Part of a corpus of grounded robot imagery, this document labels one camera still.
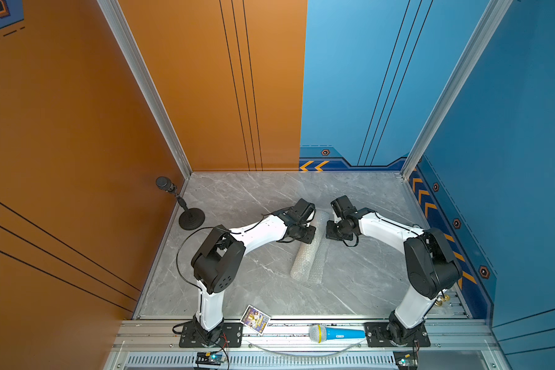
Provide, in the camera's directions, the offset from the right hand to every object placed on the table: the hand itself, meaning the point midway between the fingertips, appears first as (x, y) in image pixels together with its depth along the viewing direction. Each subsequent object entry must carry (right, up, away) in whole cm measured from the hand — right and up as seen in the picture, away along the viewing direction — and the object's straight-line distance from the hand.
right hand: (329, 234), depth 94 cm
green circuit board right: (+20, -35, -23) cm, 46 cm away
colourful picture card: (-28, -25, -18) cm, 42 cm away
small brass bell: (+35, -21, -15) cm, 44 cm away
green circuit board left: (-42, -34, -23) cm, 59 cm away
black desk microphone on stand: (-60, +6, +6) cm, 60 cm away
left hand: (-8, +1, -3) cm, 8 cm away
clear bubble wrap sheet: (-8, -9, -8) cm, 14 cm away
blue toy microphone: (-7, -26, -23) cm, 36 cm away
